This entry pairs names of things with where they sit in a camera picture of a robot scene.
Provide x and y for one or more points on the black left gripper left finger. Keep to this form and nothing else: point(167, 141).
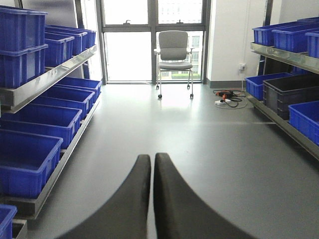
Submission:
point(125, 214)

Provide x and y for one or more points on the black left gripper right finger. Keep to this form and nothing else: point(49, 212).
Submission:
point(180, 213)

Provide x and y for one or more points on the left steel flow rack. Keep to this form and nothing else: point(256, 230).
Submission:
point(34, 225)

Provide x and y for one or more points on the steel flow rack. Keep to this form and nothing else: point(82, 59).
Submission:
point(295, 43)
point(34, 225)

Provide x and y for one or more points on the black plastic bin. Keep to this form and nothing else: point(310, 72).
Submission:
point(279, 93)

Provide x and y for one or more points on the grey office chair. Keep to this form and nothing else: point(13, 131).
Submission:
point(172, 55)

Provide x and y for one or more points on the right steel flow rack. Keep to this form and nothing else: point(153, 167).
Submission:
point(295, 43)

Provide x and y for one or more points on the white power strip with cables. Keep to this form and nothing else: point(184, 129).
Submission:
point(230, 99)

